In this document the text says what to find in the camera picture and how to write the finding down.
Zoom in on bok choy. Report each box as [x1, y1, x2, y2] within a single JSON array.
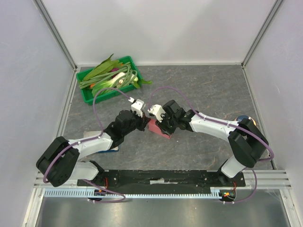
[[92, 79, 117, 96]]

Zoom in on green long beans bundle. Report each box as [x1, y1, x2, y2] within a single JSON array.
[[79, 62, 138, 89]]

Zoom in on pink paper box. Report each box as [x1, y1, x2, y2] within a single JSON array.
[[148, 119, 170, 139]]

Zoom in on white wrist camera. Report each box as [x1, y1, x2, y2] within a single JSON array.
[[148, 105, 166, 122], [128, 97, 145, 118]]

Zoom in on blue white book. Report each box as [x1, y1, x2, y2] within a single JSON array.
[[83, 131, 119, 153]]

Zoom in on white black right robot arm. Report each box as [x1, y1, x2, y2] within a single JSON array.
[[157, 100, 269, 186]]

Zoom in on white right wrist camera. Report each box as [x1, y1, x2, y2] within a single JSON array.
[[148, 105, 166, 122]]

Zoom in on white radish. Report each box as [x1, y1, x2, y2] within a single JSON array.
[[112, 72, 139, 85]]

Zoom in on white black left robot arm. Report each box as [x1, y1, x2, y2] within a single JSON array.
[[36, 110, 151, 187]]

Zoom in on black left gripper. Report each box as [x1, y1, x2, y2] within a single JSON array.
[[123, 110, 151, 136]]

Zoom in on green leafy vegetable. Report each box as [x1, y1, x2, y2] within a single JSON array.
[[82, 54, 121, 81]]

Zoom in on light blue cable duct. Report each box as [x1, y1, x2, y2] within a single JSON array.
[[44, 187, 225, 198]]

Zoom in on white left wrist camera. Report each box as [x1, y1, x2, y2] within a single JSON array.
[[128, 97, 145, 118]]

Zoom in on yellow masking tape roll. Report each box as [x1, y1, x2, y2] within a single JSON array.
[[236, 115, 257, 127]]

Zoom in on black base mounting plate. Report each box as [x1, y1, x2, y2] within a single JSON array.
[[91, 170, 246, 188]]

